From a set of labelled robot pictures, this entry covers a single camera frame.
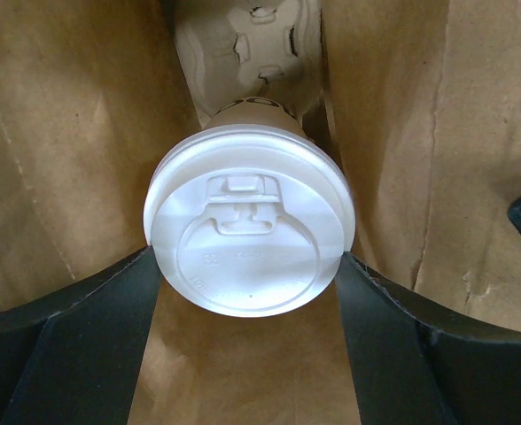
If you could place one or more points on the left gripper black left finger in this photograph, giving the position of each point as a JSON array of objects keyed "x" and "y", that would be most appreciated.
[{"x": 74, "y": 356}]

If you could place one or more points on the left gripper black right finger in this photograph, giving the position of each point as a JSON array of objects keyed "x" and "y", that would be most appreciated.
[{"x": 414, "y": 361}]

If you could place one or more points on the green paper takeout bag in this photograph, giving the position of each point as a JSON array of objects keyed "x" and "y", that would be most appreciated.
[{"x": 424, "y": 114}]

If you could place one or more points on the brown pulp cup carrier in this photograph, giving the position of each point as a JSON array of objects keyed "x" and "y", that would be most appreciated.
[{"x": 234, "y": 49}]

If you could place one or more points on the white paper coffee cup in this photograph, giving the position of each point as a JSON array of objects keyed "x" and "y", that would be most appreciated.
[{"x": 258, "y": 111}]

